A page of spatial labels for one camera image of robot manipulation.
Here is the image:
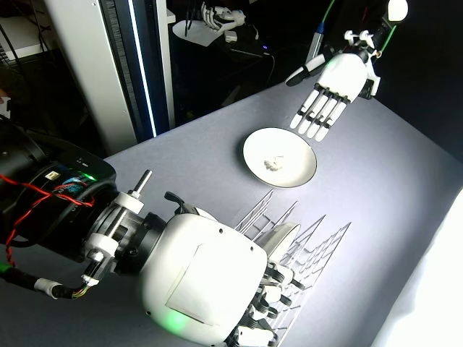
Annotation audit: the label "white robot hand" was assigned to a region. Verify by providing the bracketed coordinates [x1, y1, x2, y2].
[285, 52, 381, 142]
[139, 191, 305, 347]

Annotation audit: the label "white plate with black rim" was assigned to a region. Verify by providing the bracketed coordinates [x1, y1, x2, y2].
[259, 222, 302, 265]
[242, 127, 318, 189]

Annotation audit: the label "spare white robot hand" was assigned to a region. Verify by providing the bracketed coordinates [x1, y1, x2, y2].
[200, 1, 247, 33]

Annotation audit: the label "silver pole with blue band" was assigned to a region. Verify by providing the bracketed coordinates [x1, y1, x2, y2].
[306, 21, 327, 68]

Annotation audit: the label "black device with blue light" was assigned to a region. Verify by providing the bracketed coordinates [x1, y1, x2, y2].
[216, 35, 276, 61]

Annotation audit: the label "grey table cloth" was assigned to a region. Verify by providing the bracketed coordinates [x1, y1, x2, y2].
[0, 77, 463, 347]

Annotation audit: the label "white paper sheet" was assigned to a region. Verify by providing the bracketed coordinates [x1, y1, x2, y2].
[172, 20, 227, 48]

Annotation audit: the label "white machine column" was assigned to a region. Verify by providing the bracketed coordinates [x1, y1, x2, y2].
[43, 0, 177, 155]

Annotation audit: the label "white backdrop sheet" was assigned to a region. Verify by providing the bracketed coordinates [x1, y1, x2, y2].
[370, 202, 463, 347]

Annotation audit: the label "green cable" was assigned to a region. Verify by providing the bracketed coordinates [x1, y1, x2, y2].
[317, 0, 337, 27]

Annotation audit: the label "wire dish rack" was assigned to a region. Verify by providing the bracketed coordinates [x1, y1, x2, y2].
[233, 189, 352, 340]

